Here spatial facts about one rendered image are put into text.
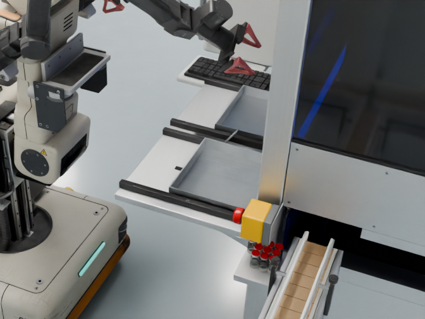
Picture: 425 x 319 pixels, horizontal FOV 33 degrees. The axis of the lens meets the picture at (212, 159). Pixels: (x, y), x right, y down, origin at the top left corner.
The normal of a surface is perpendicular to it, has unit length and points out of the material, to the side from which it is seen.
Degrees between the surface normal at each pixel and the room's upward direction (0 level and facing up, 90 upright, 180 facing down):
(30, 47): 123
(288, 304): 0
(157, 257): 0
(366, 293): 90
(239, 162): 0
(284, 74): 90
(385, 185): 90
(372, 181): 90
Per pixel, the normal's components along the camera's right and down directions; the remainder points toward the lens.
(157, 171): 0.05, -0.80
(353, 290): -0.37, 0.54
